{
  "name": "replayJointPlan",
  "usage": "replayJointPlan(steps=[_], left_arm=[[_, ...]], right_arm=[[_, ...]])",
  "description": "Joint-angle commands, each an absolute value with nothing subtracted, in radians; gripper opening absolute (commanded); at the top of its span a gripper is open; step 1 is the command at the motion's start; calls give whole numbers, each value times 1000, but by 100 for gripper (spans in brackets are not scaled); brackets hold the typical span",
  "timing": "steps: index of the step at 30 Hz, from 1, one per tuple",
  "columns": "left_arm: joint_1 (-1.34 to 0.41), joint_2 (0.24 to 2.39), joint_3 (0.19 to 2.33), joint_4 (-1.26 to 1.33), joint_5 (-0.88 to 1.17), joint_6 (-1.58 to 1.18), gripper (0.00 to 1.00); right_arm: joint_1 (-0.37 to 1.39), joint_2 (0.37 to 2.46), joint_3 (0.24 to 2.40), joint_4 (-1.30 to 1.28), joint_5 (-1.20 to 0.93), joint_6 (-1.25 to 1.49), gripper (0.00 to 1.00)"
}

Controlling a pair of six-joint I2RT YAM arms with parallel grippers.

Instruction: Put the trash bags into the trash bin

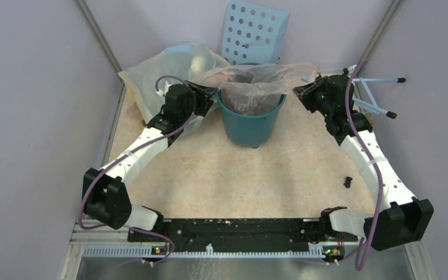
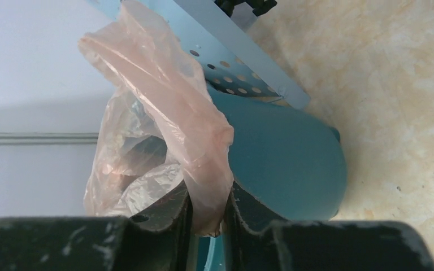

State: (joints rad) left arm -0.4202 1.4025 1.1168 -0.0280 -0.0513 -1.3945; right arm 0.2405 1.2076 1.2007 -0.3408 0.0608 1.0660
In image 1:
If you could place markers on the small black plastic piece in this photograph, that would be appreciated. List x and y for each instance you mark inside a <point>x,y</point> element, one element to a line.
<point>347,182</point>

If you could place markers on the large translucent filled bag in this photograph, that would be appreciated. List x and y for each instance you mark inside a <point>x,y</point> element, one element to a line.
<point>185,61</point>

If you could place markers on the white toothed cable strip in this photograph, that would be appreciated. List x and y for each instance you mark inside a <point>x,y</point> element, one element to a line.
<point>146,251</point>

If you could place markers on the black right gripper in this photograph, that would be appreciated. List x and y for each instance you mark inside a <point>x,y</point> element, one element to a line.
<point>303,92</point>

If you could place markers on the aluminium frame rail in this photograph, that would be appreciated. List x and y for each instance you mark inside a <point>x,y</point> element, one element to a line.
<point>105,105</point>

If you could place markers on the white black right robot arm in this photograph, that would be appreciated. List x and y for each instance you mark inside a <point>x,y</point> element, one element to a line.
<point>400,217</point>

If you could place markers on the teal plastic trash bin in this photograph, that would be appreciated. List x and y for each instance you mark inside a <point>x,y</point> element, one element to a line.
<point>249,131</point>

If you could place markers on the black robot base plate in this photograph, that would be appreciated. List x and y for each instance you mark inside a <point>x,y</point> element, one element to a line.
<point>242,235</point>

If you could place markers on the pink plastic trash bag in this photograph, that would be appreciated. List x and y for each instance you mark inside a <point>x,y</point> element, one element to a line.
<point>256,89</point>

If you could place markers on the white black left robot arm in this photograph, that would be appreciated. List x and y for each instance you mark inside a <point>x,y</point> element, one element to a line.
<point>105,195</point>

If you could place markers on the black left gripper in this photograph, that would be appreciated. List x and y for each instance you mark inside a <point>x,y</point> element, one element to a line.
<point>202,94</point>

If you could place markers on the light blue perforated panel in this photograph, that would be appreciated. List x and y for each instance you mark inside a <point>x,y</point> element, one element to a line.
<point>253,34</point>

